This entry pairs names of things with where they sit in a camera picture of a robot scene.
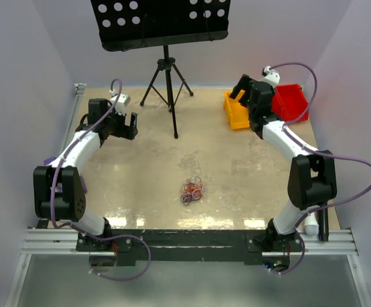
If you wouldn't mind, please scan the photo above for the yellow plastic bin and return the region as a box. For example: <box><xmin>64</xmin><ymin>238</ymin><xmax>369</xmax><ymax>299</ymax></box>
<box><xmin>223</xmin><ymin>90</ymin><xmax>249</xmax><ymax>130</ymax></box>

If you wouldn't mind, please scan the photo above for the red plastic bin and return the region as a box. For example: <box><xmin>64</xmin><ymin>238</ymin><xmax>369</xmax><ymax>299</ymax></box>
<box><xmin>276</xmin><ymin>84</ymin><xmax>308</xmax><ymax>107</ymax></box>
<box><xmin>272</xmin><ymin>92</ymin><xmax>308</xmax><ymax>122</ymax></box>

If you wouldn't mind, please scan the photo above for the purple wire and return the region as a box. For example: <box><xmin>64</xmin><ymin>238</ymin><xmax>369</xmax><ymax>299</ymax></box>
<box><xmin>180</xmin><ymin>176</ymin><xmax>205</xmax><ymax>207</ymax></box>

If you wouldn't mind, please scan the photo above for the orange wire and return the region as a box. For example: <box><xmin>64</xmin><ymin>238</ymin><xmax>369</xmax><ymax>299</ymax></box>
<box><xmin>181</xmin><ymin>176</ymin><xmax>205</xmax><ymax>201</ymax></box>

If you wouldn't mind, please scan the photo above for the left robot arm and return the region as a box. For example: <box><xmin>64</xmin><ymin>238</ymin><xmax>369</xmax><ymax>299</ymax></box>
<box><xmin>33</xmin><ymin>95</ymin><xmax>138</xmax><ymax>251</ymax></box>

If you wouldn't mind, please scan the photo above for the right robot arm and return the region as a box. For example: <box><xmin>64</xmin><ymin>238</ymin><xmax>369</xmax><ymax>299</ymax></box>
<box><xmin>229</xmin><ymin>71</ymin><xmax>337</xmax><ymax>251</ymax></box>

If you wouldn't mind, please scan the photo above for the black music stand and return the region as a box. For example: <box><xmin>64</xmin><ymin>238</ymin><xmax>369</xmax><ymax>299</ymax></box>
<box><xmin>90</xmin><ymin>0</ymin><xmax>231</xmax><ymax>139</ymax></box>

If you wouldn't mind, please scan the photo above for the white microphone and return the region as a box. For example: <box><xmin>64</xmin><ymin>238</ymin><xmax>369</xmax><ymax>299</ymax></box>
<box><xmin>304</xmin><ymin>212</ymin><xmax>319</xmax><ymax>236</ymax></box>

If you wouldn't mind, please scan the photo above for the black microphone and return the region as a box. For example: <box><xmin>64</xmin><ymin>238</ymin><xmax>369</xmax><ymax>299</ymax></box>
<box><xmin>317</xmin><ymin>209</ymin><xmax>329</xmax><ymax>242</ymax></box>

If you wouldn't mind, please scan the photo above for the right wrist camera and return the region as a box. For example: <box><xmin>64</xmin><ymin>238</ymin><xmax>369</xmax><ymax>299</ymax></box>
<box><xmin>260</xmin><ymin>66</ymin><xmax>280</xmax><ymax>88</ymax></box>

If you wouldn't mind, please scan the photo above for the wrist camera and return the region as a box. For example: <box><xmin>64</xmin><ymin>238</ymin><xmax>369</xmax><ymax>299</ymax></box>
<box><xmin>260</xmin><ymin>66</ymin><xmax>280</xmax><ymax>88</ymax></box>
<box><xmin>109</xmin><ymin>93</ymin><xmax>130</xmax><ymax>115</ymax></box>

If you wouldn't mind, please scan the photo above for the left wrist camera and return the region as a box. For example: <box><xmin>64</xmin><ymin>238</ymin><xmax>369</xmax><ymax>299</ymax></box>
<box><xmin>109</xmin><ymin>93</ymin><xmax>130</xmax><ymax>115</ymax></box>

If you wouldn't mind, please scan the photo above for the aluminium left rail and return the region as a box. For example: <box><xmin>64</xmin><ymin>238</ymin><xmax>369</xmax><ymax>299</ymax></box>
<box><xmin>59</xmin><ymin>83</ymin><xmax>87</xmax><ymax>153</ymax></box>

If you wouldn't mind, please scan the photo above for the aluminium rail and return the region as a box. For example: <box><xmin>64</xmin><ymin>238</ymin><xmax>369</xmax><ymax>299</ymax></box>
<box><xmin>59</xmin><ymin>83</ymin><xmax>87</xmax><ymax>153</ymax></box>
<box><xmin>21</xmin><ymin>229</ymin><xmax>358</xmax><ymax>256</ymax></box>

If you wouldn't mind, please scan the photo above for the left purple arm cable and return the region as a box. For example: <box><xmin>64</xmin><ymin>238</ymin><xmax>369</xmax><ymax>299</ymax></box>
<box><xmin>46</xmin><ymin>79</ymin><xmax>152</xmax><ymax>281</ymax></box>

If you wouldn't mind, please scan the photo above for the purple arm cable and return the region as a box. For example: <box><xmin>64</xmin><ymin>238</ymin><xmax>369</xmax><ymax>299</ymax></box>
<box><xmin>267</xmin><ymin>61</ymin><xmax>371</xmax><ymax>276</ymax></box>
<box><xmin>46</xmin><ymin>79</ymin><xmax>152</xmax><ymax>281</ymax></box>

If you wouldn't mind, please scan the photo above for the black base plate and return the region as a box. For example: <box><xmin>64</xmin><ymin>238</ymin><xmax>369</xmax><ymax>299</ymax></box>
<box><xmin>76</xmin><ymin>230</ymin><xmax>303</xmax><ymax>270</ymax></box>

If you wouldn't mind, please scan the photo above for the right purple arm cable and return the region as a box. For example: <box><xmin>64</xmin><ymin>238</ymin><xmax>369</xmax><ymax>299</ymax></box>
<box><xmin>267</xmin><ymin>61</ymin><xmax>371</xmax><ymax>276</ymax></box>

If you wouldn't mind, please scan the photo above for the aluminium front rail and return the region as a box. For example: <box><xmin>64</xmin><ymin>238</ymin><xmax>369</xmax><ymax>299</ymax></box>
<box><xmin>21</xmin><ymin>229</ymin><xmax>358</xmax><ymax>256</ymax></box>

